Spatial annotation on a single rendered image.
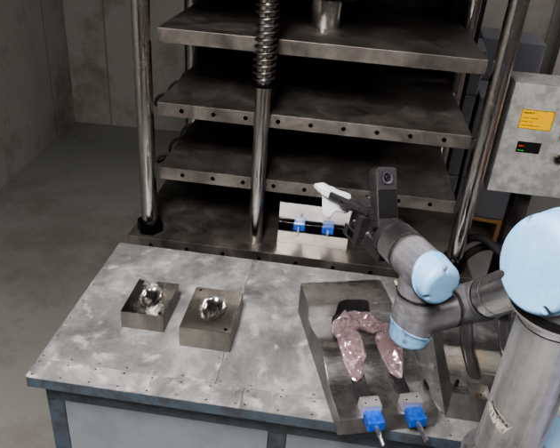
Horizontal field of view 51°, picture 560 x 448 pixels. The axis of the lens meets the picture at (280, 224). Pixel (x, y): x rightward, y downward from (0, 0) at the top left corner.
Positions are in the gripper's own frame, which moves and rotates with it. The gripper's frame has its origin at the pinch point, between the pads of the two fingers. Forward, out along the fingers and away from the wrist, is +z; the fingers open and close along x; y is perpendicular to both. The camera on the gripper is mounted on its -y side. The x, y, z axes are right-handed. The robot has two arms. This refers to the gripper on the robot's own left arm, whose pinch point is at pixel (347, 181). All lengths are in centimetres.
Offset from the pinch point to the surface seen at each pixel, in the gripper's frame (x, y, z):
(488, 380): 51, 50, -12
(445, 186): 86, 30, 66
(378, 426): 17, 58, -15
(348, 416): 12, 59, -9
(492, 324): 64, 46, 4
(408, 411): 26, 56, -13
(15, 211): -61, 155, 283
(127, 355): -34, 71, 34
